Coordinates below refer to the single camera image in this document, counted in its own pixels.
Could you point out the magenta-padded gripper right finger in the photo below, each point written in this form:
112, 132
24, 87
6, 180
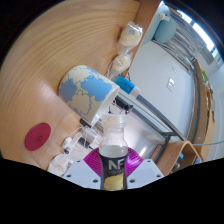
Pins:
145, 173

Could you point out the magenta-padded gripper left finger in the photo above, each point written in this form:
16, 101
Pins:
81, 175

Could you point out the clear juice bottle black label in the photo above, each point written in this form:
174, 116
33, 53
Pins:
113, 166

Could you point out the white power strip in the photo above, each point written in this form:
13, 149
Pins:
60, 165

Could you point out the flat round red coaster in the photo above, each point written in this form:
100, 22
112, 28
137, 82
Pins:
37, 136

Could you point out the blue and cream map mug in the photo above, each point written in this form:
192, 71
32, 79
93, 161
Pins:
86, 93

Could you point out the long wooden shelf with items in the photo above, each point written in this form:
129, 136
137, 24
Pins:
206, 110

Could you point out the bread in clear wrapper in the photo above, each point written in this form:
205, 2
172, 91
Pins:
121, 62
130, 35

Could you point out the grey curtain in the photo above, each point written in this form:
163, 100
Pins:
190, 36

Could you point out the teal pillow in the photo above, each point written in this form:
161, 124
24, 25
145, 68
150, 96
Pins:
165, 30

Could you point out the bed with teal sheet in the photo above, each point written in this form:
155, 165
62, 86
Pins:
151, 23

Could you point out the grey metal frame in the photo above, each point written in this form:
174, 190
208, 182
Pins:
156, 115

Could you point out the white wall light switch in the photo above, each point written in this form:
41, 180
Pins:
170, 84

